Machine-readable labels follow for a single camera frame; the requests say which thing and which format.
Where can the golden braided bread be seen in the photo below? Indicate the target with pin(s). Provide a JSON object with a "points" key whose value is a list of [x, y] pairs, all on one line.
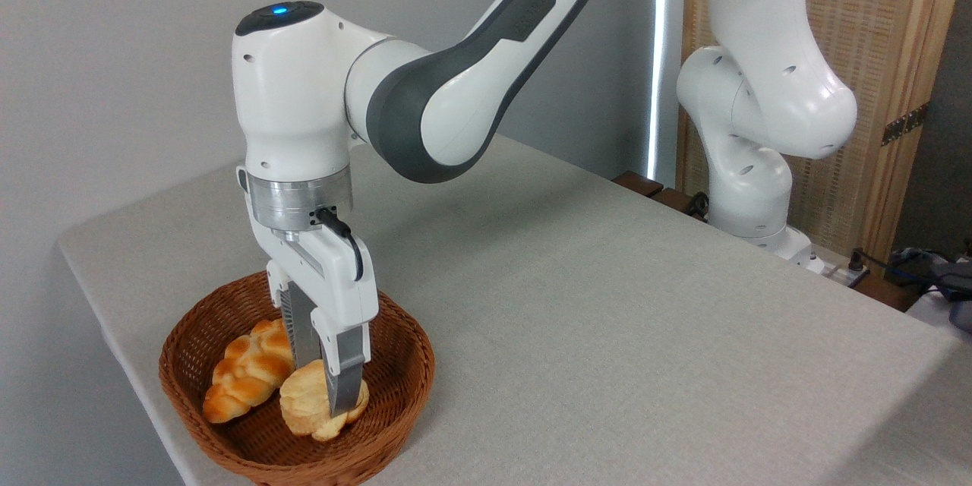
{"points": [[247, 372]]}

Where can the brass screen hinge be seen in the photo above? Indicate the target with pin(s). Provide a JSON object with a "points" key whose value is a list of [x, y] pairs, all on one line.
{"points": [[904, 124]]}

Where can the pale round bread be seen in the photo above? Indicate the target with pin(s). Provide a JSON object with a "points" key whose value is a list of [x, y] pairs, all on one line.
{"points": [[304, 402]]}

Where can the white vertical light strip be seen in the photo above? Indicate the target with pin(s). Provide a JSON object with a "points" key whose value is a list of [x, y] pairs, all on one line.
{"points": [[659, 53]]}

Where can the brown wicker basket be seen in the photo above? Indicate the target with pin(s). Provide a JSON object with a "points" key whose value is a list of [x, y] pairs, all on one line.
{"points": [[395, 349]]}

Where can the wooden rattan folding screen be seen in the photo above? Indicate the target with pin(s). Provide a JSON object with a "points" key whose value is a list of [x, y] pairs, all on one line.
{"points": [[873, 15]]}

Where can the white power strip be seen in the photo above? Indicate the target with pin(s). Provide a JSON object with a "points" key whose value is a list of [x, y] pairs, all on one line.
{"points": [[839, 273]]}

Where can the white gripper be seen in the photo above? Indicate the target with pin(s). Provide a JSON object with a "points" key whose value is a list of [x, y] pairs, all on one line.
{"points": [[342, 281]]}

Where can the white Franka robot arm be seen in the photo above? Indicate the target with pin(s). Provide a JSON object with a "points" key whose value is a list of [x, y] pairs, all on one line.
{"points": [[288, 106]]}

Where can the grey device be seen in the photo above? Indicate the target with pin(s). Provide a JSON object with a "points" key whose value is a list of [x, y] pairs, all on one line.
{"points": [[957, 296]]}

